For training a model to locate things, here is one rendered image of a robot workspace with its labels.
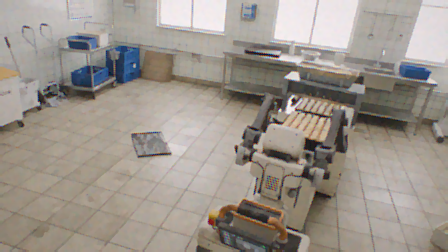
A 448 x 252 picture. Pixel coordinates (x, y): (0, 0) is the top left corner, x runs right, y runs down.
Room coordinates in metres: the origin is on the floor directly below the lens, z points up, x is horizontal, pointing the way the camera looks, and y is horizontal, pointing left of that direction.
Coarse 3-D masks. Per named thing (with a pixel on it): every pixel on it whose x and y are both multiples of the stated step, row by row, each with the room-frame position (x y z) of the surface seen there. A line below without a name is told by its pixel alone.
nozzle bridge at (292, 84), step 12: (288, 84) 3.02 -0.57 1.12; (300, 84) 3.05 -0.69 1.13; (312, 84) 2.92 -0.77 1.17; (324, 84) 2.93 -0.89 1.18; (288, 96) 3.17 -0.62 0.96; (300, 96) 2.99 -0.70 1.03; (312, 96) 2.96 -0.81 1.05; (336, 96) 2.91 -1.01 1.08; (348, 96) 2.88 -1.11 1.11; (360, 96) 2.76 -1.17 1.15
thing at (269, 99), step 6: (264, 96) 2.08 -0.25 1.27; (270, 96) 2.08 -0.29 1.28; (264, 102) 2.02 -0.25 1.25; (270, 102) 2.04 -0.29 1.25; (264, 108) 1.97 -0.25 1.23; (258, 114) 1.93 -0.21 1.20; (264, 114) 1.93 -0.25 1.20; (258, 120) 1.88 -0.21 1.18; (252, 126) 1.83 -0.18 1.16; (258, 126) 1.84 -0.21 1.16; (246, 132) 1.78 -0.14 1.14; (258, 132) 1.78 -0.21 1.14; (258, 138) 1.75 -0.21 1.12
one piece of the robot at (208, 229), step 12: (216, 216) 1.24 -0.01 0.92; (228, 216) 1.39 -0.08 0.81; (252, 216) 1.18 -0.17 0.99; (264, 216) 1.17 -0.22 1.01; (204, 228) 1.27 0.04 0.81; (216, 228) 1.28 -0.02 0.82; (276, 228) 1.15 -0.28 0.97; (204, 240) 1.25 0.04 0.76; (216, 240) 1.23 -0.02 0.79; (288, 240) 1.25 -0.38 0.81; (300, 240) 1.26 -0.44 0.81
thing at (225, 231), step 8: (216, 224) 1.23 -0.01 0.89; (224, 224) 1.15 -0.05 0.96; (224, 232) 1.15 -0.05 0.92; (232, 232) 1.12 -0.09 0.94; (240, 232) 1.12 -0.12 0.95; (224, 240) 1.18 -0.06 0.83; (232, 240) 1.15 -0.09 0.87; (240, 240) 1.12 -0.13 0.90; (248, 240) 1.10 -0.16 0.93; (256, 240) 1.08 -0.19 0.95; (264, 240) 1.08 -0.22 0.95; (280, 240) 1.13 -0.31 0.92; (240, 248) 1.16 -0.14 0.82; (248, 248) 1.13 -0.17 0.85; (256, 248) 1.10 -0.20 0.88; (264, 248) 1.08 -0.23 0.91; (272, 248) 1.08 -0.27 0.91; (280, 248) 1.11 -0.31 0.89
